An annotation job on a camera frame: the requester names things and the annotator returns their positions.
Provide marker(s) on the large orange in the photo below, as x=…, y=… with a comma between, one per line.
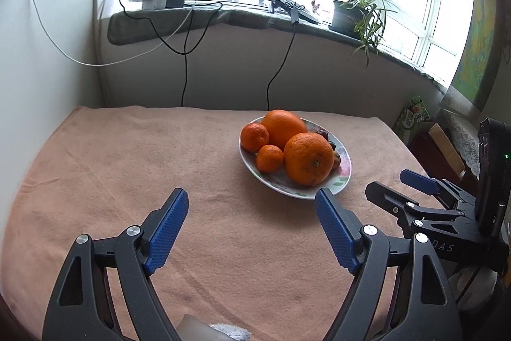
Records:
x=309, y=159
x=284, y=128

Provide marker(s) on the floral white plate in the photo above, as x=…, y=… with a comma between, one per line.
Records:
x=297, y=190

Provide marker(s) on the white panel board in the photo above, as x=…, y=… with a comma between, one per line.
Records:
x=48, y=25

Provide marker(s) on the tangerine with stem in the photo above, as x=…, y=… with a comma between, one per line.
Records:
x=254, y=136

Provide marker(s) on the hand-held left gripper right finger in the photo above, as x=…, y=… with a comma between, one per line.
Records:
x=337, y=233

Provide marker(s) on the black power adapter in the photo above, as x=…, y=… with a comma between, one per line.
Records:
x=174, y=0

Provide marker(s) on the wall map poster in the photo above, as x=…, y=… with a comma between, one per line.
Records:
x=475, y=45

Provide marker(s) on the white lace cloth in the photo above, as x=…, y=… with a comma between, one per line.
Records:
x=463, y=137

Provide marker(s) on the pink towel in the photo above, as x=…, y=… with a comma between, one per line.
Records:
x=119, y=165

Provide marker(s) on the open cardboard box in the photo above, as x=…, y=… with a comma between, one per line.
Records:
x=443, y=149

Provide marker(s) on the grey windowsill cloth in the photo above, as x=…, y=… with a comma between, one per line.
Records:
x=131, y=27

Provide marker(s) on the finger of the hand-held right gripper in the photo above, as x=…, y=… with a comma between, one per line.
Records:
x=419, y=181
x=383, y=197

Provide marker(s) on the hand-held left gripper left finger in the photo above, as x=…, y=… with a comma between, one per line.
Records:
x=167, y=229

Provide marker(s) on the dark purple plum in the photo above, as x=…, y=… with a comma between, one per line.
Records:
x=337, y=160
x=322, y=134
x=332, y=145

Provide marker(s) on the potted spider plant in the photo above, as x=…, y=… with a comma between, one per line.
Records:
x=347, y=17

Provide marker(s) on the person's left forearm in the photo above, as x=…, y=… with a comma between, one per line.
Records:
x=231, y=333

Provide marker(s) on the green printed bag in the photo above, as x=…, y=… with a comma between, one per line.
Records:
x=413, y=117

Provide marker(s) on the person's right forearm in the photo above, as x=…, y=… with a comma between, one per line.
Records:
x=475, y=280

